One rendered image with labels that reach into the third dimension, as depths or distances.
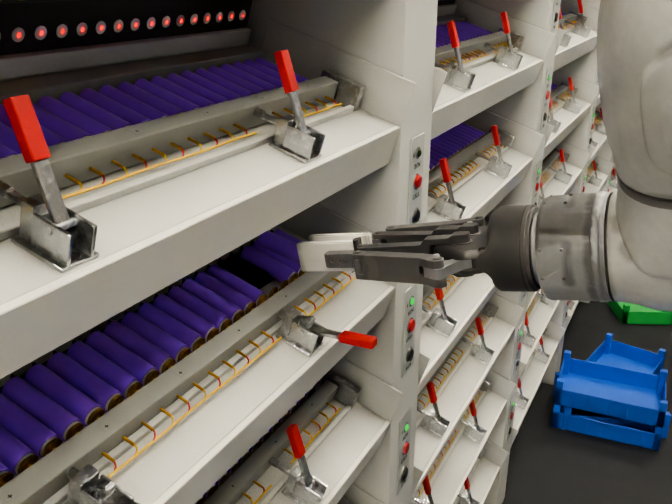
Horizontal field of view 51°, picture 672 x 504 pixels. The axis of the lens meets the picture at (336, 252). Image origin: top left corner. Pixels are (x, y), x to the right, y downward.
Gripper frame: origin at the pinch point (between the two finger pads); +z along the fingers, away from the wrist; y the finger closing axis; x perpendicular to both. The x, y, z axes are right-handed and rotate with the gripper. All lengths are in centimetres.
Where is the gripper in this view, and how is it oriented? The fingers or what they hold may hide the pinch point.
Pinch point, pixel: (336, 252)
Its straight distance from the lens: 69.8
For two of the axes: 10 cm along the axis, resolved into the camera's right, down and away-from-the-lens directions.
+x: 1.8, 9.4, 2.8
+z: -8.7, 0.2, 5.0
